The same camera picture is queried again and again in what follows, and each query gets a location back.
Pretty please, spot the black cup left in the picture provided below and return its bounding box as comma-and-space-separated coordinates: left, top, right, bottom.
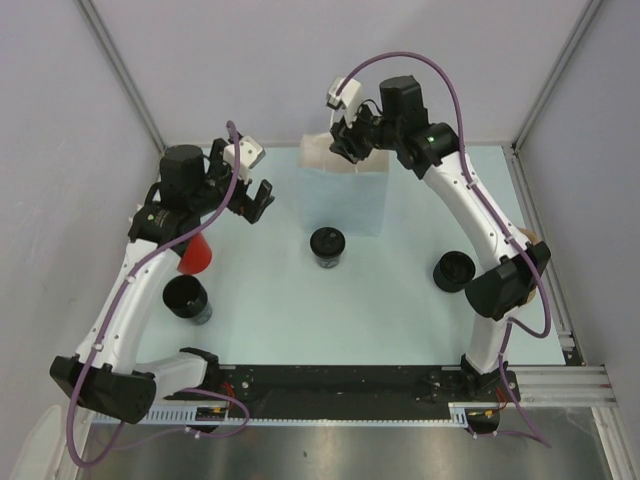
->
162, 275, 212, 325

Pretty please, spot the black cup lid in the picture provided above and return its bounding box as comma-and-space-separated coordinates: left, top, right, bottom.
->
310, 226, 346, 258

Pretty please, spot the single black coffee cup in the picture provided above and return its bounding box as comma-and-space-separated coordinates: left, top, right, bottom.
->
310, 226, 346, 269

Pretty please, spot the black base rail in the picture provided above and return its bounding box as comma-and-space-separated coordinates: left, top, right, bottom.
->
212, 365, 520, 413

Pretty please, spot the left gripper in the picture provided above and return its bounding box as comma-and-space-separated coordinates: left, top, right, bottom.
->
189, 139, 273, 223

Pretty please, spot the white cable duct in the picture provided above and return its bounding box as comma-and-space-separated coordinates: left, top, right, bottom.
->
92, 402, 501, 429

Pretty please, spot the red straw cup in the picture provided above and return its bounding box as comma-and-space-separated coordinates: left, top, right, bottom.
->
177, 233, 213, 275

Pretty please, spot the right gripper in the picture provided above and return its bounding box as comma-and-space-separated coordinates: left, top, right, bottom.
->
330, 98, 403, 165

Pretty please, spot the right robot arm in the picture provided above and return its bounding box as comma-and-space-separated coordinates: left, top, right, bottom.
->
327, 76, 551, 401

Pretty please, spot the light blue paper bag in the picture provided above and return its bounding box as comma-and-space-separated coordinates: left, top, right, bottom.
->
295, 132, 390, 237

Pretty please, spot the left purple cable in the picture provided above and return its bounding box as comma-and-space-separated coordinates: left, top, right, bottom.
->
67, 119, 251, 469

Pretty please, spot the purple cable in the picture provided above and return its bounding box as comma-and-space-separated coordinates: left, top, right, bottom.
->
67, 119, 251, 469
334, 50, 554, 449

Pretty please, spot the brown cardboard cup carrier stack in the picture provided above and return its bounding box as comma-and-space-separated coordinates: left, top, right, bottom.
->
519, 227, 540, 305

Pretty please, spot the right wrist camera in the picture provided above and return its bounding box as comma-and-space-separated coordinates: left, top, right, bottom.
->
326, 76, 365, 128

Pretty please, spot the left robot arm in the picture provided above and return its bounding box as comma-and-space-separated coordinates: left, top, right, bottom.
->
50, 135, 274, 424

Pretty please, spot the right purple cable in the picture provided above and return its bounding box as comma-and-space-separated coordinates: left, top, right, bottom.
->
334, 50, 554, 449

